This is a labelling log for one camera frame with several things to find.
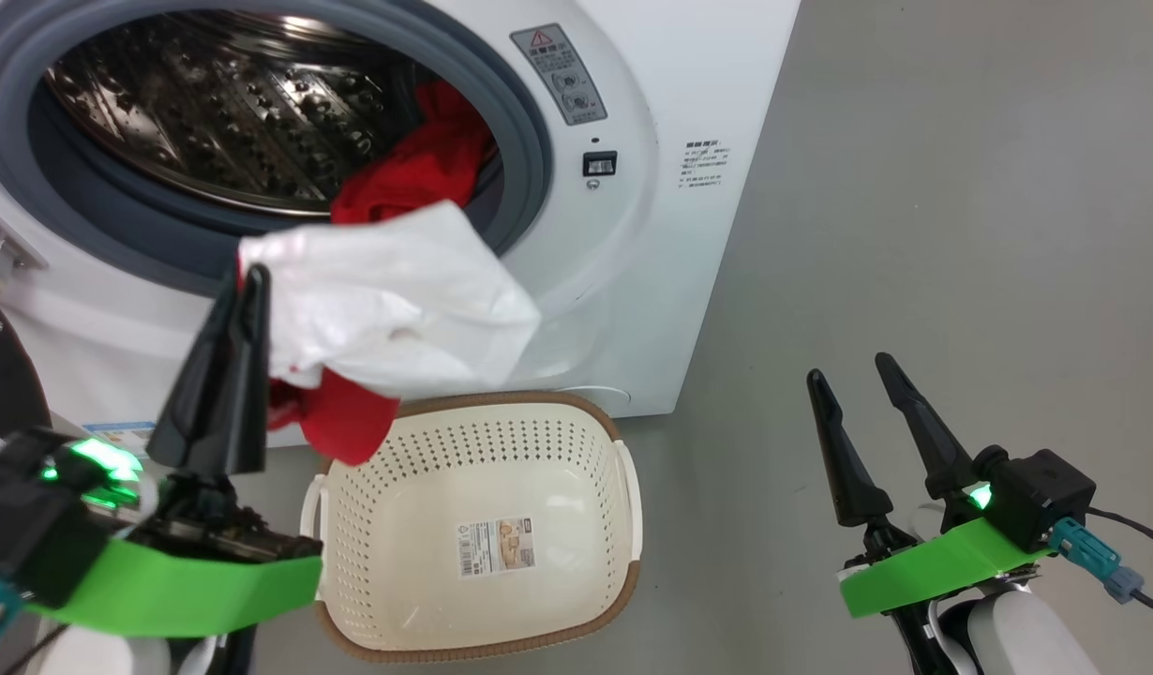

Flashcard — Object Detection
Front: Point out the teal right camera connector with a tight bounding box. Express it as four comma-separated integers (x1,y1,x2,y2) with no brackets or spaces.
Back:
1048,517,1146,604

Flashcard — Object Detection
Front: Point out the white washing machine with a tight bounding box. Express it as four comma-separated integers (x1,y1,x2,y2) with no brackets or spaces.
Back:
0,0,802,460

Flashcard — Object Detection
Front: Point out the grey warning label sticker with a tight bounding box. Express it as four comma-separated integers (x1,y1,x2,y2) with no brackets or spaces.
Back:
511,23,607,127

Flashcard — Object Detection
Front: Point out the dark washing machine door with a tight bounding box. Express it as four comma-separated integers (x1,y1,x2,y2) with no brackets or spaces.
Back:
0,295,52,437

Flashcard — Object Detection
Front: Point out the grey rubber door gasket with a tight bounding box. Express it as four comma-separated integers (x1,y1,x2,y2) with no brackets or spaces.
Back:
0,0,551,296

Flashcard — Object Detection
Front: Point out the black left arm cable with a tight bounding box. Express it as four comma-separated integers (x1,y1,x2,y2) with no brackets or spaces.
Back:
5,623,71,675

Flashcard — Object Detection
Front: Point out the steel washing machine drum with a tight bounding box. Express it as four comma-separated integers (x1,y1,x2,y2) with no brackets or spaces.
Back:
42,9,427,218

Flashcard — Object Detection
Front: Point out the cream perforated laundry basket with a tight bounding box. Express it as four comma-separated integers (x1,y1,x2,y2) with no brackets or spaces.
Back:
300,391,643,665

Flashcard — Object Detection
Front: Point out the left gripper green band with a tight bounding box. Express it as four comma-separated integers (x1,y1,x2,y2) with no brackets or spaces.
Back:
28,264,324,640

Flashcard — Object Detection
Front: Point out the red garment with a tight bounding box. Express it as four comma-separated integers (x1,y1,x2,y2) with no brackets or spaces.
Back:
267,80,498,467

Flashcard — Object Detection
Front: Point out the blue energy label sticker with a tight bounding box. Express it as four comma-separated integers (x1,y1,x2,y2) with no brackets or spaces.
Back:
84,422,156,460

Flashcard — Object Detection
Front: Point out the round drain filter cover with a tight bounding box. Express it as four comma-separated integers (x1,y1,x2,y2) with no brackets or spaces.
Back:
539,384,631,418

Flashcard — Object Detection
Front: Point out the black right camera cable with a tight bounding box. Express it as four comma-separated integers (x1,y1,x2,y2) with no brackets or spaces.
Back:
1087,506,1153,620

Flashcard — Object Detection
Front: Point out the white garment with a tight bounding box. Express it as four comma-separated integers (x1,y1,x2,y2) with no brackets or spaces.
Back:
237,199,543,399

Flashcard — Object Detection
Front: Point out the paper basket label sticker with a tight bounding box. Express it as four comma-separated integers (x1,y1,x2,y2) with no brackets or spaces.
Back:
457,518,537,578

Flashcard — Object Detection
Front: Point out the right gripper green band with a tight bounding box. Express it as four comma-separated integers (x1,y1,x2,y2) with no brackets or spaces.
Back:
806,352,1056,620

